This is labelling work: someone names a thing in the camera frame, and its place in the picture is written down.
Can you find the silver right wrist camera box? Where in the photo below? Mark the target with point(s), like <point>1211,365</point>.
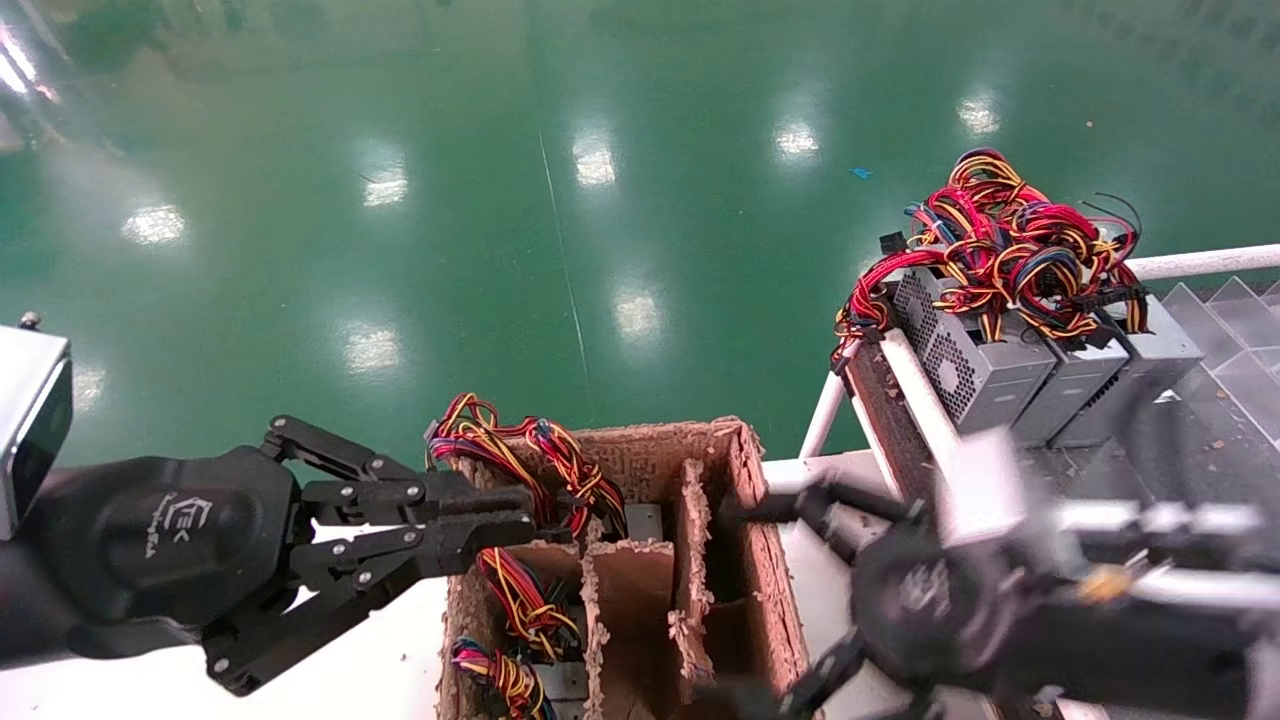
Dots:
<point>985,490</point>

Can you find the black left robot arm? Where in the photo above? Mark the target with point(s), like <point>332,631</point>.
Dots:
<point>25,610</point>

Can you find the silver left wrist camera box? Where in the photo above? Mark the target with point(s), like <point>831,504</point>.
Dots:
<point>30,430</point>

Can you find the grey metal power supply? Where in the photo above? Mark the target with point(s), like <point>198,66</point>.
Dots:
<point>1160,355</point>
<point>1075,395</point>

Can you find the white slanted rack pipe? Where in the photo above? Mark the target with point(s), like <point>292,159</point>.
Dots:
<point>920,400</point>

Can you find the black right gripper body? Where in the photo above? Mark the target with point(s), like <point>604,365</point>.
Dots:
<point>930,610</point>

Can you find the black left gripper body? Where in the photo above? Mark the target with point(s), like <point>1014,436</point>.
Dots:
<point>170,540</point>

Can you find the brown cardboard divider box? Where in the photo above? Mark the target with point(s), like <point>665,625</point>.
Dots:
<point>770,600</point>

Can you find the white horizontal rail pipe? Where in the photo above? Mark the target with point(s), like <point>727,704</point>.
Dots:
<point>1210,262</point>

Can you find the white rack leg pipe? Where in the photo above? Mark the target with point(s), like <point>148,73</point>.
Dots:
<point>825,415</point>

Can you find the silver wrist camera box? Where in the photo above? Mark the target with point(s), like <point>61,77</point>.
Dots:
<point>985,490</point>
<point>30,430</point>

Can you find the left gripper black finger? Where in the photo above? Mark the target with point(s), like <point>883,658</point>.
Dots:
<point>450,548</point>
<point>460,497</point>

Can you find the clear acrylic divider panels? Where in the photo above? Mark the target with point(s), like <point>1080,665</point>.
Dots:
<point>1235,320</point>

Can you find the grey power supply mesh side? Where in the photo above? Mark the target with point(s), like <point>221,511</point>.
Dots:
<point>985,380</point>

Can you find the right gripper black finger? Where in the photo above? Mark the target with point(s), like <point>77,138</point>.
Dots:
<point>810,508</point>
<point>820,680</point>

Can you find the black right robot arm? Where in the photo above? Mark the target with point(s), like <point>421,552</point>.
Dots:
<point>1150,650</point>

